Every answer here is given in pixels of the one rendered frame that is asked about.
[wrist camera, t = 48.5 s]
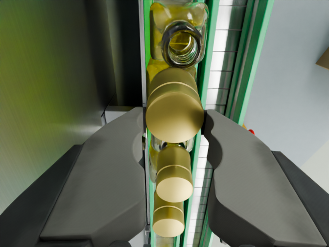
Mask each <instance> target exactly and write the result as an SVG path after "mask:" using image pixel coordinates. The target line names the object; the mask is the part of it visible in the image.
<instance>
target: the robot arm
mask: <svg viewBox="0 0 329 247"><path fill-rule="evenodd" d="M144 133H146V122H145V108H142V107H135V108H133V109H132V110H130V111H128V112H126V113H125V114H123V115H121V116H120V117H118V118H116V119H114V120H113V121H111V122H109V123H107V124H106V125H104V126H103V127H102V128H100V129H99V130H98V131H96V132H95V133H94V134H93V135H92V136H91V137H89V138H88V139H87V140H86V141H85V142H84V143H83V144H82V145H73V146H72V147H71V148H70V149H69V150H68V151H67V152H66V153H65V154H64V155H63V156H61V157H60V158H59V159H58V160H57V161H56V162H55V163H54V164H53V165H52V166H51V167H50V168H48V169H47V170H46V171H45V172H44V173H43V174H42V175H41V176H40V177H39V178H38V179H36V180H35V181H34V182H33V183H32V184H31V185H30V186H29V187H28V188H27V189H26V190H24V191H23V192H22V193H21V194H20V195H19V196H18V197H17V198H16V199H15V200H14V201H13V202H12V203H11V204H10V205H9V206H8V207H7V208H6V209H5V210H4V211H3V213H2V214H1V215H0V247H131V245H130V243H129V241H130V240H131V239H133V238H134V237H135V236H137V235H138V234H139V233H140V232H142V230H143V229H144V227H145V225H146V204H145V173H144V169H143V167H142V166H141V165H140V164H139V161H140V160H141V158H142V135H143V134H144ZM201 135H203V136H204V137H205V138H206V140H207V141H208V143H209V146H208V152H207V160H208V161H209V162H210V164H211V165H212V167H213V169H214V172H213V177H212V182H211V188H210V192H209V197H208V220H209V227H210V229H211V231H212V232H213V233H214V234H215V235H216V236H217V237H219V238H220V239H221V240H223V241H224V242H225V243H226V244H228V245H229V246H230V247H329V194H328V193H327V192H326V191H325V190H324V189H323V188H322V187H320V186H319V185H318V184H317V183H316V182H315V181H314V180H312V179H311V178H310V177H309V176H308V175H307V174H306V173H304V172H303V171H302V170H301V169H300V168H299V167H298V166H296V165H295V164H294V163H293V162H292V161H291V160H290V159H288V158H287V157H286V156H285V155H284V154H283V153H282V152H281V151H273V150H271V149H270V148H269V147H268V146H267V145H266V144H265V143H264V142H263V141H261V140H260V139H259V138H258V137H257V136H255V135H254V134H253V133H251V132H250V131H248V130H247V129H245V128H244V127H242V126H240V125H239V124H237V123H235V122H234V121H232V120H230V119H229V118H227V117H225V116H223V115H222V114H220V113H218V112H217V111H215V110H213V109H208V110H204V122H203V125H202V127H201Z"/></svg>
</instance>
